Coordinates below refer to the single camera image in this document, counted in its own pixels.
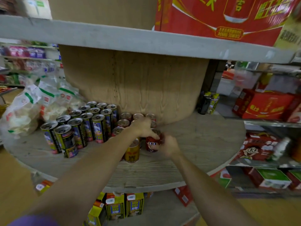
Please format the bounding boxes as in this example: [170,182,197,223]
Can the white slim bottle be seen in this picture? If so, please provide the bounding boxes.
[270,137,292,162]

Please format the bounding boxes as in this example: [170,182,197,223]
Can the yellow green bottle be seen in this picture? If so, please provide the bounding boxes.
[208,93,220,115]

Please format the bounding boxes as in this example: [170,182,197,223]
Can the person's right hand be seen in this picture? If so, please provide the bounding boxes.
[159,135,182,158]

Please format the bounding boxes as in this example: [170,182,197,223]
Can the group of tall blue-yellow cans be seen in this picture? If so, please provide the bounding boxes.
[40,101,119,159]

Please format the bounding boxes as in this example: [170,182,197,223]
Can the red yellow-print carton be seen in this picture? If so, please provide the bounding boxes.
[233,89,296,120]

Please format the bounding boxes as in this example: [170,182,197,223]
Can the yellow red tall pack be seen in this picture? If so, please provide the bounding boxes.
[255,73,273,92]

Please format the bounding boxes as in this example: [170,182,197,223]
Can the round wooden shelf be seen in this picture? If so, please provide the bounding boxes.
[0,0,296,226]

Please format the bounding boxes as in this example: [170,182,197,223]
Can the black can by column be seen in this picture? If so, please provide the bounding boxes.
[198,91,212,115]

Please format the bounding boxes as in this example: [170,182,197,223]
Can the white red-print carton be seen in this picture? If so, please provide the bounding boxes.
[282,96,301,123]

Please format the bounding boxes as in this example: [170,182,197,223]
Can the small green-top box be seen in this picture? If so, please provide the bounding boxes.
[286,170,301,191]
[248,167,292,190]
[211,167,232,189]

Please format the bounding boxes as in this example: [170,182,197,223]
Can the red cartoon face carton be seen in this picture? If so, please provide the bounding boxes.
[236,132,282,162]

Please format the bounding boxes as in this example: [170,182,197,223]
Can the purple shirt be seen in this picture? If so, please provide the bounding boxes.
[8,215,59,226]

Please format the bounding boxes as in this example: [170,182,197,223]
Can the red and gold shelf cans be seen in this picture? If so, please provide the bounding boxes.
[112,112,157,164]

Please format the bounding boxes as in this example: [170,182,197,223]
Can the rows of colourful packets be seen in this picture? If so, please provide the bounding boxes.
[0,42,63,86]

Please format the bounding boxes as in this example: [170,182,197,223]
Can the row of yellow orange cartons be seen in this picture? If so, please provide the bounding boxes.
[35,180,153,226]

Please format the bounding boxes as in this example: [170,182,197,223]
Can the large red gift carton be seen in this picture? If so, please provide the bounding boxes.
[154,0,301,47]

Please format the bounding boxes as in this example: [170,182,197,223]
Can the person's left hand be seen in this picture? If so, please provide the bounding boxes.
[130,117,160,140]

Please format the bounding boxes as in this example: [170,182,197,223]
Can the person's right forearm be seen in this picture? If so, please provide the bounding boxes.
[172,153,259,226]

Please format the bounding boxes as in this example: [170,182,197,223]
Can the pack of orange bottles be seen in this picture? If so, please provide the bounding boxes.
[291,138,301,163]

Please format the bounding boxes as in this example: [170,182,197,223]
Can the white plastic bag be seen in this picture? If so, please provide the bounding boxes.
[16,0,52,19]

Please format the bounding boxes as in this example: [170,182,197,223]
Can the person's left forearm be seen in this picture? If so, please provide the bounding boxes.
[26,126,141,226]

